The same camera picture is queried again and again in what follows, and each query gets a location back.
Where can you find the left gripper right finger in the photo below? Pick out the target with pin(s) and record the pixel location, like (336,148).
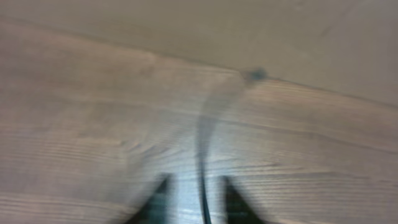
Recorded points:
(237,209)

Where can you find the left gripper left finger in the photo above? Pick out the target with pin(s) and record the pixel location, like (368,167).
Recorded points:
(155,208)

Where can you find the black USB cable thin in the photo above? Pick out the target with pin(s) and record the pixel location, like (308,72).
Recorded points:
(214,106)

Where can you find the cardboard wall panel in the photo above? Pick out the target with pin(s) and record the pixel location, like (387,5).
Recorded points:
(347,46)

